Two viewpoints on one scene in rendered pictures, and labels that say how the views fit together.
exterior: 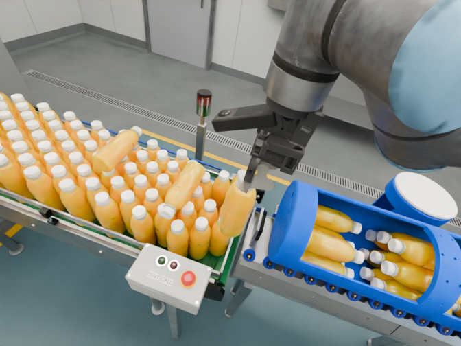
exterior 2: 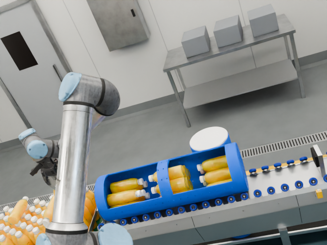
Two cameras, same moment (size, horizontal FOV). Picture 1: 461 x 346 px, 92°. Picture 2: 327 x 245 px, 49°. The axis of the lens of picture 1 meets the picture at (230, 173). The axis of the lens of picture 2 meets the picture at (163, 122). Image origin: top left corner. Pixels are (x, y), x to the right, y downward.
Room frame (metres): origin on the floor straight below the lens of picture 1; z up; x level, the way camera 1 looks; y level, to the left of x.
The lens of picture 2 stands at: (-1.32, -0.98, 2.38)
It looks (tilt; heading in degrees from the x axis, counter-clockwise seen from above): 27 degrees down; 8
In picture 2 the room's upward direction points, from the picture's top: 23 degrees counter-clockwise
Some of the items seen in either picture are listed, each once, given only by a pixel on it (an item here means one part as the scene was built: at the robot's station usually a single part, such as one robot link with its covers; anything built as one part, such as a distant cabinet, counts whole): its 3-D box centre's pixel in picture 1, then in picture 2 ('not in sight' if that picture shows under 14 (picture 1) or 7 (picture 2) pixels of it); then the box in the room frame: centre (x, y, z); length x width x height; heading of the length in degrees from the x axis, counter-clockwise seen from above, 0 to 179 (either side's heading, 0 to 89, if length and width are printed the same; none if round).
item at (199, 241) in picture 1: (199, 238); not in sight; (0.35, 0.05, 1.00); 0.07 x 0.07 x 0.19
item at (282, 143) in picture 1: (282, 132); (47, 165); (0.32, -0.07, 1.51); 0.09 x 0.08 x 0.12; 82
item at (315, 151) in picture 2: not in sight; (317, 161); (0.28, -1.47, 1.00); 0.10 x 0.04 x 0.15; 172
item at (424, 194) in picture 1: (424, 193); (208, 138); (0.82, -0.93, 1.03); 0.28 x 0.28 x 0.01
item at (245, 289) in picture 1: (237, 300); not in sight; (0.38, -0.21, 0.31); 0.06 x 0.06 x 0.63; 82
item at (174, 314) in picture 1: (175, 318); not in sight; (0.19, 0.09, 0.50); 0.04 x 0.04 x 1.00; 82
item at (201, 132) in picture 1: (196, 194); not in sight; (0.86, 0.18, 0.55); 0.04 x 0.04 x 1.10; 82
